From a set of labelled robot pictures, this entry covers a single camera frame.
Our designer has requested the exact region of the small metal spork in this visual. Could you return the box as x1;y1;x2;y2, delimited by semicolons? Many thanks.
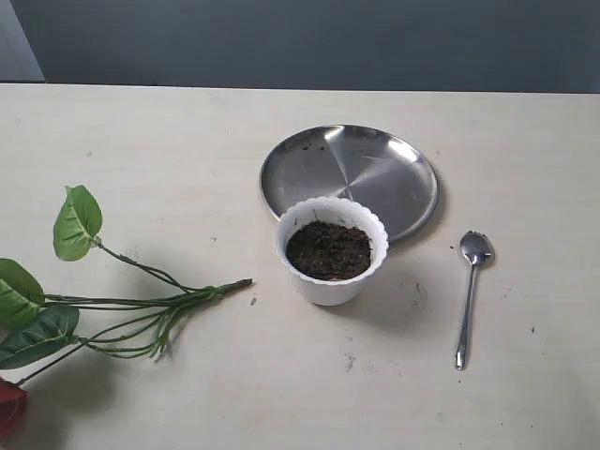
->
454;231;493;370

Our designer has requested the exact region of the artificial anthurium plant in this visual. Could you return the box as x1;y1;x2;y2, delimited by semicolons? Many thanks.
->
1;185;253;438

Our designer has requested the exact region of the dark brown potting soil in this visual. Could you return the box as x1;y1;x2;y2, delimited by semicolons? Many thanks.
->
285;221;371;281

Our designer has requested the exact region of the white scalloped plastic pot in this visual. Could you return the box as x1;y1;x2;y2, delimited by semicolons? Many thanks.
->
275;197;389;307

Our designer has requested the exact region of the round stainless steel plate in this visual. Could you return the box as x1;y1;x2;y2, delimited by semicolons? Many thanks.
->
260;125;441;243

